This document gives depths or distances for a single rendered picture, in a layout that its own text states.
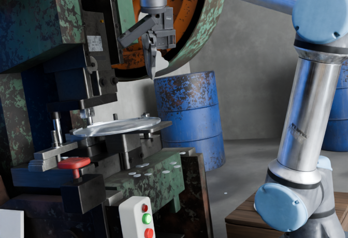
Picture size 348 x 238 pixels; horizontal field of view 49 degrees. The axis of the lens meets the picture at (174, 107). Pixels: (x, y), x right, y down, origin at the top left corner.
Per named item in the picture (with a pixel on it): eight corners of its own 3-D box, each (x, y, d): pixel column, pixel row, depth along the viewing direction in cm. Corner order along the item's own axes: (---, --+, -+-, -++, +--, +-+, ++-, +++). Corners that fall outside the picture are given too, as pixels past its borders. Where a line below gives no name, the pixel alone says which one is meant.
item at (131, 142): (178, 159, 125) (173, 119, 124) (157, 172, 113) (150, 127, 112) (117, 159, 137) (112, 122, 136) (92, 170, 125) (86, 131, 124)
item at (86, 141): (115, 136, 137) (113, 123, 136) (87, 146, 124) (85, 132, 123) (95, 137, 141) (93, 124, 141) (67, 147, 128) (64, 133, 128)
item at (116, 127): (175, 117, 132) (175, 115, 132) (128, 135, 107) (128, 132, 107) (110, 121, 146) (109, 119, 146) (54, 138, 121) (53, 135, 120)
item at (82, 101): (120, 107, 137) (118, 92, 136) (83, 117, 119) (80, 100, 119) (86, 110, 145) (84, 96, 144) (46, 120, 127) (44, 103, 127)
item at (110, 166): (162, 149, 146) (160, 134, 146) (84, 189, 107) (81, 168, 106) (101, 150, 160) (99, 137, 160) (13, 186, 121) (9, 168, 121)
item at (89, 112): (97, 115, 133) (95, 105, 132) (87, 118, 129) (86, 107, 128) (89, 116, 134) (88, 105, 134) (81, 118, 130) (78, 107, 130)
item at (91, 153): (126, 142, 138) (124, 134, 138) (89, 157, 121) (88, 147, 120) (91, 143, 146) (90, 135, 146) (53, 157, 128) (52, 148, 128)
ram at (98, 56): (126, 91, 132) (113, 5, 129) (98, 97, 119) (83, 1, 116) (87, 96, 140) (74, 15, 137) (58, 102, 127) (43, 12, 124)
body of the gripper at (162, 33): (176, 50, 109) (175, 7, 104) (147, 54, 106) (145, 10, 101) (167, 44, 115) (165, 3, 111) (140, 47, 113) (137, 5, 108)
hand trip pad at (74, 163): (97, 186, 94) (92, 156, 94) (81, 194, 89) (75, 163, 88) (76, 185, 98) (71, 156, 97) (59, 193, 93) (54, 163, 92)
